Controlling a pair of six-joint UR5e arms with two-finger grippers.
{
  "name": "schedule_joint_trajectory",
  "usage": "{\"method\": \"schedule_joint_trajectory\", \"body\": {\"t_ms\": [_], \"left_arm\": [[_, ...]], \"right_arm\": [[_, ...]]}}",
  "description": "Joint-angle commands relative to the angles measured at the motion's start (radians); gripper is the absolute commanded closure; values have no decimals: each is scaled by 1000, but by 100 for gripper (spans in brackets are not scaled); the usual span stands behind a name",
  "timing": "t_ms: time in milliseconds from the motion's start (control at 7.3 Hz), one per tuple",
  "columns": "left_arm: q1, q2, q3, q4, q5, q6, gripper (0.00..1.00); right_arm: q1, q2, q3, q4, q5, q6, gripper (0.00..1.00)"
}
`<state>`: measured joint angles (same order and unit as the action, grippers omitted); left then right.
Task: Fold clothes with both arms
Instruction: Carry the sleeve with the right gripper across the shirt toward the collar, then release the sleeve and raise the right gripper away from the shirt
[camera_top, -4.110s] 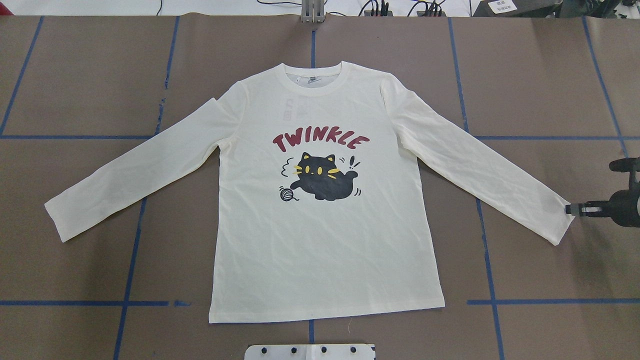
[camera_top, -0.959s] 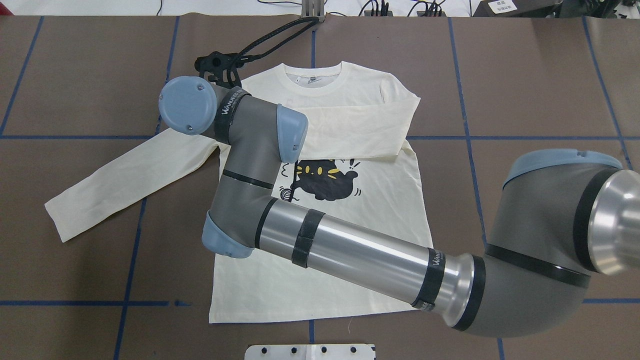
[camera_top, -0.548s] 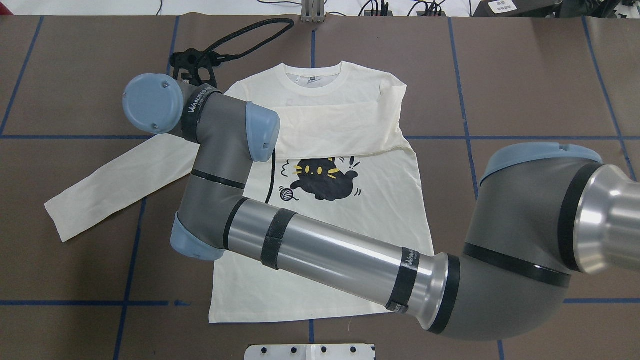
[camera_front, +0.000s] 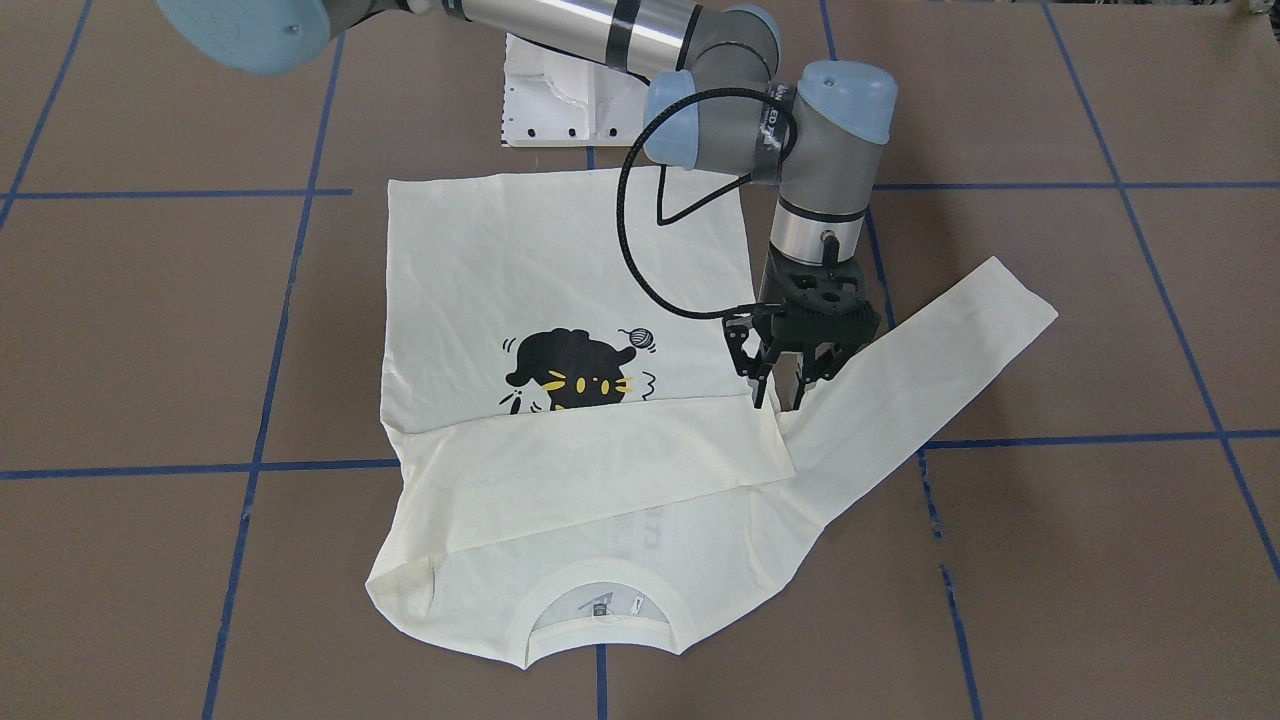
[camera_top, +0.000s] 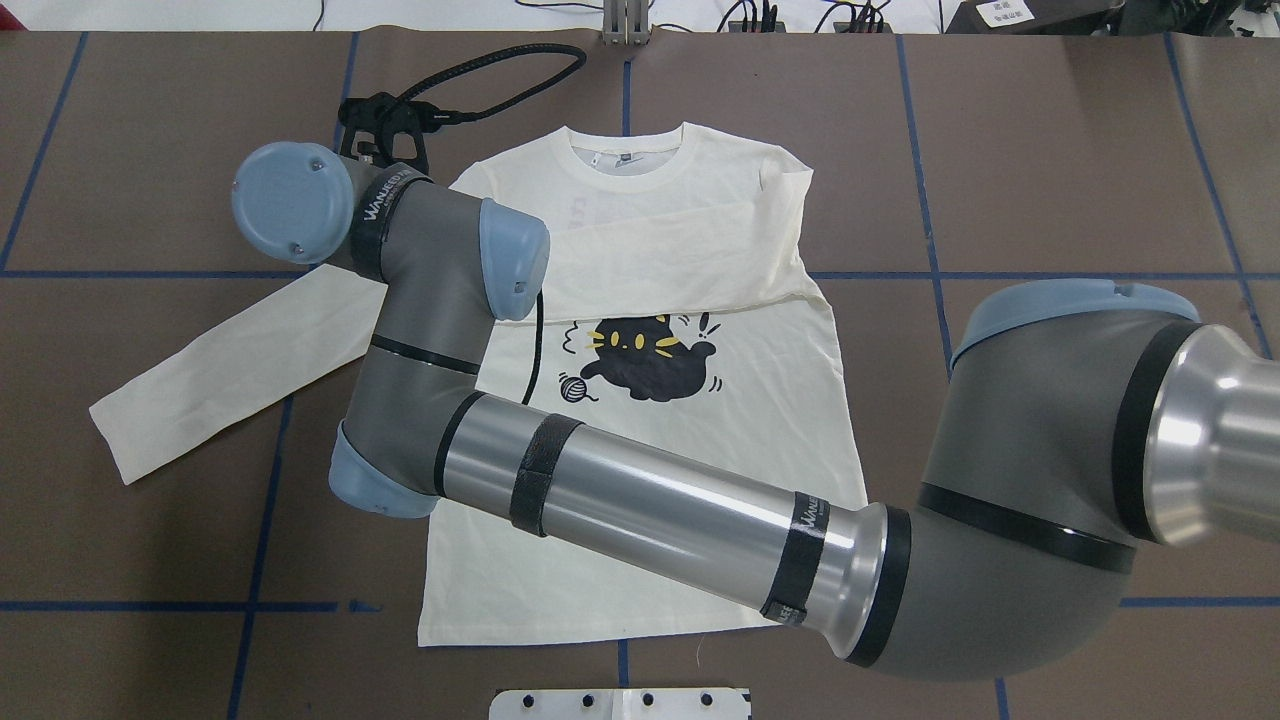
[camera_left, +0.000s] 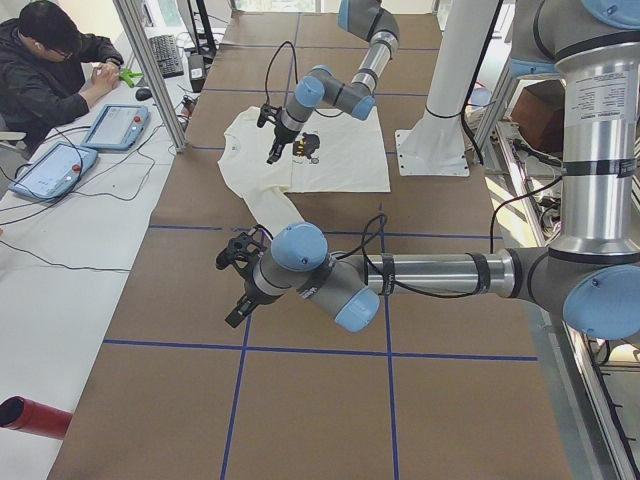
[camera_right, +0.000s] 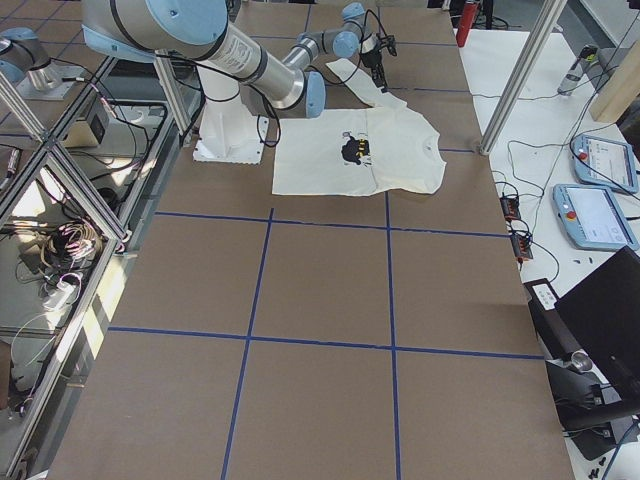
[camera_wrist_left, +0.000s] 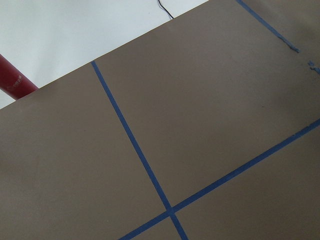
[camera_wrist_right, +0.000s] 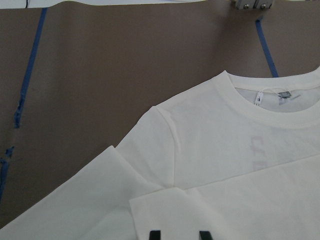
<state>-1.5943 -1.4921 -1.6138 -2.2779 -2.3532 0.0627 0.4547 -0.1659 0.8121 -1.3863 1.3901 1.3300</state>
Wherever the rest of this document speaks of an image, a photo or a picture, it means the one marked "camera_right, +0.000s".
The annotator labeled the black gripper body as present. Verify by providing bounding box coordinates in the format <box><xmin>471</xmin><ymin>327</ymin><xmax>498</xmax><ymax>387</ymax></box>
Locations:
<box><xmin>360</xmin><ymin>34</ymin><xmax>397</xmax><ymax>75</ymax></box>

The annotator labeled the cream long-sleeve cat shirt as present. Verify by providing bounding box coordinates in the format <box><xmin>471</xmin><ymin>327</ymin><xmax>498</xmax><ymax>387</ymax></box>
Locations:
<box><xmin>272</xmin><ymin>59</ymin><xmax>446</xmax><ymax>196</ymax></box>

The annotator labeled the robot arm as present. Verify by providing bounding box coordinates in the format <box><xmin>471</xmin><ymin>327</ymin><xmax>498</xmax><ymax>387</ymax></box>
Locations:
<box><xmin>283</xmin><ymin>2</ymin><xmax>397</xmax><ymax>93</ymax></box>
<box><xmin>82</xmin><ymin>0</ymin><xmax>326</xmax><ymax>118</ymax></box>

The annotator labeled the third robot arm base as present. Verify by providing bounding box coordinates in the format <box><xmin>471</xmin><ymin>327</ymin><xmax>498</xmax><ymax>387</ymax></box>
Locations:
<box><xmin>1</xmin><ymin>27</ymin><xmax>85</xmax><ymax>101</ymax></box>

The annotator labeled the red fire extinguisher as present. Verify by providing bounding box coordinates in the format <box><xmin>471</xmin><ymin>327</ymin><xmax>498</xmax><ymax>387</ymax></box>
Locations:
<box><xmin>456</xmin><ymin>0</ymin><xmax>478</xmax><ymax>48</ymax></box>

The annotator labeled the upper orange adapter box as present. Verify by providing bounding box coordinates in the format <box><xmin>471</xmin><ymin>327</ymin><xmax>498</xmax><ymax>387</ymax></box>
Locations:
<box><xmin>500</xmin><ymin>196</ymin><xmax>521</xmax><ymax>221</ymax></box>

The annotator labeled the orange adapter box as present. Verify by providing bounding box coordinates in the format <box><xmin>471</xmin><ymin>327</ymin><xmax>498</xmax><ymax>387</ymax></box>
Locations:
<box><xmin>510</xmin><ymin>232</ymin><xmax>533</xmax><ymax>263</ymax></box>
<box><xmin>500</xmin><ymin>196</ymin><xmax>521</xmax><ymax>221</ymax></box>

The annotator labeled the handheld scanner on stand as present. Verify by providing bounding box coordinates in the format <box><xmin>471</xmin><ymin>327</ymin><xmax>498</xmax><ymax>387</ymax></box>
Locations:
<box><xmin>557</xmin><ymin>44</ymin><xmax>599</xmax><ymax>96</ymax></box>

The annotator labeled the lower orange adapter box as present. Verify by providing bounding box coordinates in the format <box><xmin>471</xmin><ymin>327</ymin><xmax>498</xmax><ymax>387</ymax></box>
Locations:
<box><xmin>510</xmin><ymin>232</ymin><xmax>533</xmax><ymax>263</ymax></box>

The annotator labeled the upper teach pendant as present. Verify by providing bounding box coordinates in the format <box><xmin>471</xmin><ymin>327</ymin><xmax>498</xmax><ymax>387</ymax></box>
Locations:
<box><xmin>570</xmin><ymin>134</ymin><xmax>639</xmax><ymax>194</ymax></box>

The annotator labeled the teach pendant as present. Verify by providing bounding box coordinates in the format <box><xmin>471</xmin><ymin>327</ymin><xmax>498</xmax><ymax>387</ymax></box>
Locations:
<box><xmin>552</xmin><ymin>184</ymin><xmax>639</xmax><ymax>251</ymax></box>
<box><xmin>570</xmin><ymin>134</ymin><xmax>639</xmax><ymax>194</ymax></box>

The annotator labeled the lower teach pendant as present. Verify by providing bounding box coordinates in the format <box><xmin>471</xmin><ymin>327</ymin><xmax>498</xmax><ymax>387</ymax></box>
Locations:
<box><xmin>552</xmin><ymin>184</ymin><xmax>639</xmax><ymax>251</ymax></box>

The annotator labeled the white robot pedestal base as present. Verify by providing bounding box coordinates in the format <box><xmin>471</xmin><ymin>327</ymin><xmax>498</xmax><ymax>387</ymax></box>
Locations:
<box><xmin>193</xmin><ymin>62</ymin><xmax>268</xmax><ymax>165</ymax></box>

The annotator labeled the aluminium frame post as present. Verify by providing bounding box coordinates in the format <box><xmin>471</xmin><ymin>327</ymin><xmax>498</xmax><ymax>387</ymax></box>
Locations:
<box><xmin>478</xmin><ymin>0</ymin><xmax>567</xmax><ymax>156</ymax></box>

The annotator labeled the aluminium frame rack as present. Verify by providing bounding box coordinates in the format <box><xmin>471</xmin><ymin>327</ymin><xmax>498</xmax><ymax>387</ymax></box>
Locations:
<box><xmin>1</xmin><ymin>54</ymin><xmax>204</xmax><ymax>479</ymax></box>

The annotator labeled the bundle of cables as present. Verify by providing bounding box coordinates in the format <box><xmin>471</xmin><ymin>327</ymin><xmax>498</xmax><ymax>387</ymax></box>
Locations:
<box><xmin>14</xmin><ymin>219</ymin><xmax>109</xmax><ymax>311</ymax></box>

